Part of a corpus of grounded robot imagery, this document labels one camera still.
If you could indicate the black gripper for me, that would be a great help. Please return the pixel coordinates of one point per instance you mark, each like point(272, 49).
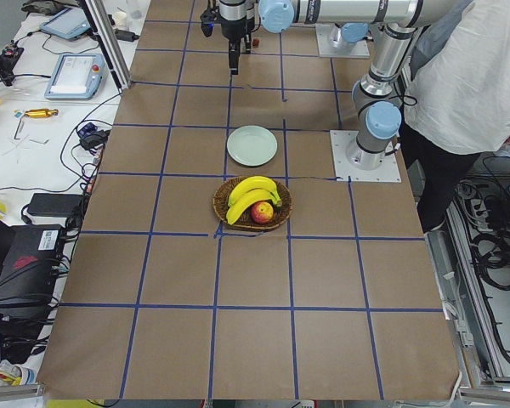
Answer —
point(232, 28)

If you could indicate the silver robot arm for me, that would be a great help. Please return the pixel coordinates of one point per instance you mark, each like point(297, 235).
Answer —
point(379, 119)

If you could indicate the pale green plate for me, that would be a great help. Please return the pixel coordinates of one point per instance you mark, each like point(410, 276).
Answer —
point(251, 145)

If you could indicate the white paper cup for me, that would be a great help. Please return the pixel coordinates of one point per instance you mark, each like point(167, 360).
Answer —
point(120, 20)

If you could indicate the yellow banana bunch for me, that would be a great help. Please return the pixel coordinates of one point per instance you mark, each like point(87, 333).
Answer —
point(249, 191)

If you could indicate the near teach pendant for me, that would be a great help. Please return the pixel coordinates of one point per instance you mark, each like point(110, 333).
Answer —
point(76, 76)

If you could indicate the teach pendant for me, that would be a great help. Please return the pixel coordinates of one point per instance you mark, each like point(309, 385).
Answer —
point(67, 24)
point(76, 76)

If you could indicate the far teach pendant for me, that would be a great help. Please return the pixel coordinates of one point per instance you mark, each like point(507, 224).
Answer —
point(67, 24)

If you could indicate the red yellow apple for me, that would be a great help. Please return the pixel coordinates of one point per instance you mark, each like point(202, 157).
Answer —
point(262, 212)

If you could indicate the woven wicker basket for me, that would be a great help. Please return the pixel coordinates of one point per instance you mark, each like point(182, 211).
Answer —
point(220, 207)

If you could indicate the person in white shirt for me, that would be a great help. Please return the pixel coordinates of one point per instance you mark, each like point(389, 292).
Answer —
point(460, 80)

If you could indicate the black power adapter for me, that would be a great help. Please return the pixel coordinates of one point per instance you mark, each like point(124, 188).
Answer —
point(53, 204)

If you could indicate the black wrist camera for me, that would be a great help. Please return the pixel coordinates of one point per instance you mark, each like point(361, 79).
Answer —
point(208, 18)

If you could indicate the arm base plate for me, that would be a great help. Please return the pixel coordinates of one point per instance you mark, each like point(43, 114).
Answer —
point(347, 40)
point(351, 163)

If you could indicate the aluminium frame post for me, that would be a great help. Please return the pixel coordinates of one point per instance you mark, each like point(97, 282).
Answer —
point(99, 22)

